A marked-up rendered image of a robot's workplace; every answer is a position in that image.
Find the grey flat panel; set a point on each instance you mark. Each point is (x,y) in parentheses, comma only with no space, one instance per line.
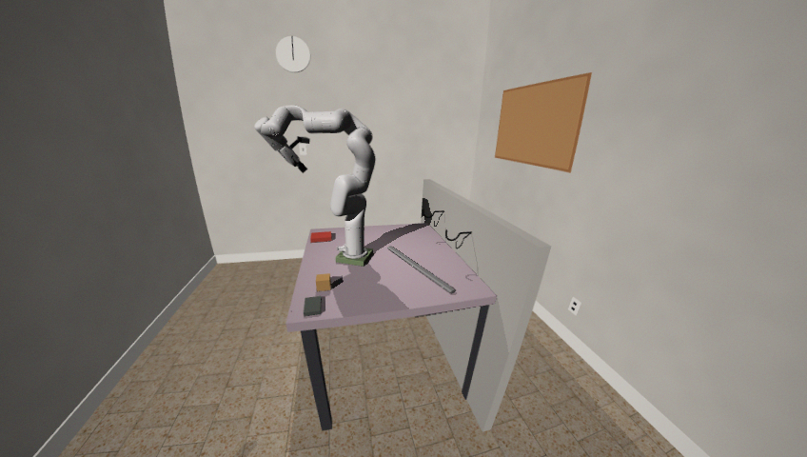
(511,262)

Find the orange cube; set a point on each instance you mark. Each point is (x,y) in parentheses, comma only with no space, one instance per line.
(323,282)

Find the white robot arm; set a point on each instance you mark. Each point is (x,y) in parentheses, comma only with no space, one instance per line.
(350,186)

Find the red rectangular block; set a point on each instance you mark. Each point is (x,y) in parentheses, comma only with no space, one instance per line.
(320,236)

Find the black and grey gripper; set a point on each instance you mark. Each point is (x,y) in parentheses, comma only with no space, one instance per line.
(288,153)

